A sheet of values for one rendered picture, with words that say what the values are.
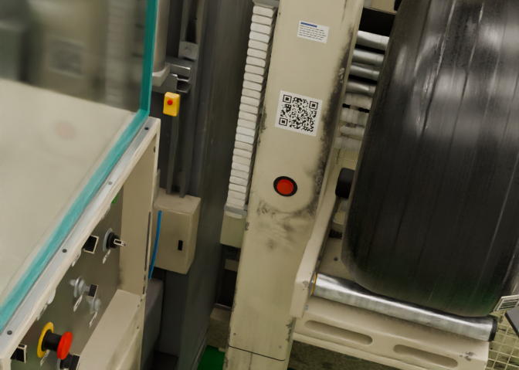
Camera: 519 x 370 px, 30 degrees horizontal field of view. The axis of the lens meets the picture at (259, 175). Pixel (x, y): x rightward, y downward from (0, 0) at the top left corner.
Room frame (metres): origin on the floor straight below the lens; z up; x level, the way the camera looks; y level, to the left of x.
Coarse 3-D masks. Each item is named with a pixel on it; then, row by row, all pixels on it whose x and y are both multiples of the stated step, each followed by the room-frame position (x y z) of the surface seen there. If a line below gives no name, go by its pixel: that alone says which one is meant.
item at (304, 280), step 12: (336, 168) 1.69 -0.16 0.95; (336, 180) 1.65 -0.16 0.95; (324, 192) 1.60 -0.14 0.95; (324, 204) 1.56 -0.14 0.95; (336, 204) 1.61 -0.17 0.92; (324, 216) 1.52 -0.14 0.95; (324, 228) 1.48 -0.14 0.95; (312, 240) 1.44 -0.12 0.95; (324, 240) 1.49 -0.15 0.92; (312, 252) 1.41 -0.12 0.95; (300, 264) 1.37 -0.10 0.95; (312, 264) 1.37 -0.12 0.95; (300, 276) 1.33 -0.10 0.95; (312, 276) 1.34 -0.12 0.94; (300, 288) 1.32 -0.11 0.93; (300, 300) 1.32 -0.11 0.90; (288, 312) 1.33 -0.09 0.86; (300, 312) 1.32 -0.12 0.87
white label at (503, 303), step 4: (508, 296) 1.20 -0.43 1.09; (512, 296) 1.20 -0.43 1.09; (516, 296) 1.20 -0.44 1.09; (500, 300) 1.20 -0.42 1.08; (504, 300) 1.20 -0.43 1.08; (508, 300) 1.21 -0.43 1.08; (512, 300) 1.21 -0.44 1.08; (516, 300) 1.21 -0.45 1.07; (500, 304) 1.21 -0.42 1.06; (504, 304) 1.21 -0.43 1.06; (508, 304) 1.22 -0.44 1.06; (512, 304) 1.22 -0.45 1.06; (516, 304) 1.22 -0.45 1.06; (496, 308) 1.22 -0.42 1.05; (500, 308) 1.22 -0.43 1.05; (504, 308) 1.22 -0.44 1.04; (508, 308) 1.22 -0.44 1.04
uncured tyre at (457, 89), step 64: (448, 0) 1.42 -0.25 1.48; (512, 0) 1.45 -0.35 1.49; (384, 64) 1.37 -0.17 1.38; (448, 64) 1.31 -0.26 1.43; (512, 64) 1.32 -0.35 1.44; (384, 128) 1.27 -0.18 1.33; (448, 128) 1.24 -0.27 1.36; (512, 128) 1.24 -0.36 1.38; (384, 192) 1.22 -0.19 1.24; (448, 192) 1.20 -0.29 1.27; (512, 192) 1.20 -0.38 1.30; (384, 256) 1.21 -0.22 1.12; (448, 256) 1.19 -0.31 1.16; (512, 256) 1.18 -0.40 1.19
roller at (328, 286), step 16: (320, 272) 1.39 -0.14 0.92; (320, 288) 1.35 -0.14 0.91; (336, 288) 1.35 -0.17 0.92; (352, 288) 1.36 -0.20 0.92; (352, 304) 1.34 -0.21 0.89; (368, 304) 1.34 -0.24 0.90; (384, 304) 1.34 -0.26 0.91; (400, 304) 1.34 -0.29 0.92; (416, 304) 1.34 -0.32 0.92; (416, 320) 1.32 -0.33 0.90; (432, 320) 1.32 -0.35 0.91; (448, 320) 1.32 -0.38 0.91; (464, 320) 1.32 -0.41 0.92; (480, 320) 1.32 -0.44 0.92; (496, 320) 1.33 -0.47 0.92; (480, 336) 1.30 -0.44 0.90
